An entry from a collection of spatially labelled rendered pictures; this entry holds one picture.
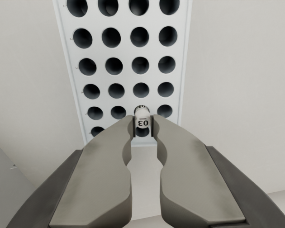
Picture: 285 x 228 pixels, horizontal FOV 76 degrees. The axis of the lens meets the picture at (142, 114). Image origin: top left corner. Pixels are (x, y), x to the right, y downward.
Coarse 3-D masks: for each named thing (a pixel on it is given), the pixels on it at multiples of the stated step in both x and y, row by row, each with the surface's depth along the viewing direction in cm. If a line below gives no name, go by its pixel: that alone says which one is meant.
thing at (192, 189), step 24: (168, 120) 12; (168, 144) 10; (192, 144) 10; (168, 168) 8; (192, 168) 8; (216, 168) 8; (168, 192) 7; (192, 192) 7; (216, 192) 7; (168, 216) 7; (192, 216) 6; (216, 216) 6; (240, 216) 6
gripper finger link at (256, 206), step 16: (224, 160) 8; (224, 176) 8; (240, 176) 8; (240, 192) 7; (256, 192) 7; (240, 208) 6; (256, 208) 6; (272, 208) 6; (224, 224) 6; (240, 224) 6; (256, 224) 6; (272, 224) 6
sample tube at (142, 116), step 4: (136, 108) 15; (140, 108) 15; (144, 108) 15; (136, 112) 14; (140, 112) 14; (144, 112) 14; (148, 112) 14; (136, 116) 14; (140, 116) 14; (144, 116) 14; (148, 116) 14; (136, 120) 14; (140, 120) 14; (144, 120) 14; (148, 120) 14; (136, 124) 14; (140, 124) 14; (144, 124) 14; (148, 124) 14
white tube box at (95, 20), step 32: (64, 0) 11; (96, 0) 11; (128, 0) 11; (160, 0) 14; (192, 0) 11; (64, 32) 12; (96, 32) 12; (128, 32) 12; (160, 32) 15; (96, 64) 13; (128, 64) 13; (160, 64) 16; (96, 96) 15; (128, 96) 14; (160, 96) 14; (96, 128) 17
